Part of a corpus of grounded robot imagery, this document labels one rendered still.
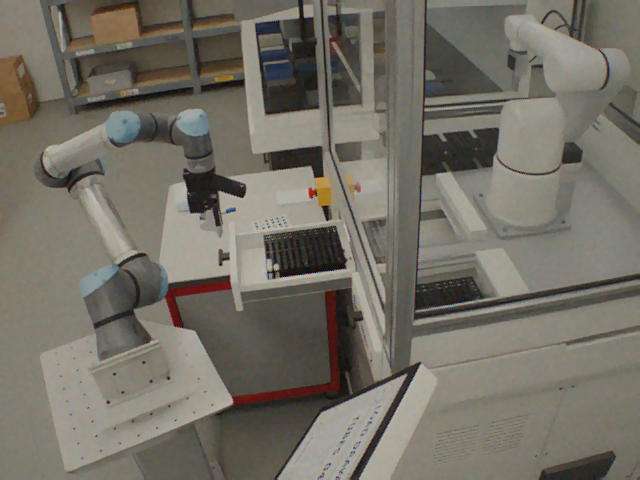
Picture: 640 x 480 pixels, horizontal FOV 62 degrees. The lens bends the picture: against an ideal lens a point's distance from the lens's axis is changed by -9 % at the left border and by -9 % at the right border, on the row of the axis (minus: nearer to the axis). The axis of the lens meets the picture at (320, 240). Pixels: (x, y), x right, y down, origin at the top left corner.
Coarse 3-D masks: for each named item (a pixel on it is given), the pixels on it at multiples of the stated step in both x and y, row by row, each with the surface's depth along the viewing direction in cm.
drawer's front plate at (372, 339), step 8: (352, 280) 154; (360, 280) 151; (352, 288) 156; (360, 288) 148; (352, 296) 159; (360, 296) 146; (360, 304) 145; (368, 312) 141; (368, 320) 139; (360, 328) 151; (368, 328) 137; (368, 336) 138; (376, 336) 134; (368, 344) 140; (376, 344) 132; (368, 352) 141; (376, 352) 131; (376, 360) 132; (376, 368) 134; (376, 376) 136
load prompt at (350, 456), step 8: (384, 400) 91; (376, 408) 91; (384, 408) 88; (368, 416) 91; (376, 416) 88; (368, 424) 88; (360, 432) 88; (368, 432) 85; (352, 440) 88; (360, 440) 85; (352, 448) 85; (360, 448) 83; (344, 456) 85; (352, 456) 83; (344, 464) 83; (352, 464) 80; (336, 472) 82; (344, 472) 80
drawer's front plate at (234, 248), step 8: (232, 224) 175; (232, 232) 171; (232, 240) 168; (232, 248) 165; (232, 256) 162; (232, 264) 159; (232, 272) 156; (232, 280) 154; (240, 280) 167; (232, 288) 155; (240, 296) 158; (240, 304) 158
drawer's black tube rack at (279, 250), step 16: (272, 240) 172; (288, 240) 171; (304, 240) 176; (320, 240) 170; (336, 240) 170; (272, 256) 166; (288, 256) 165; (304, 256) 165; (320, 256) 165; (336, 256) 164; (288, 272) 165; (304, 272) 164; (320, 272) 163
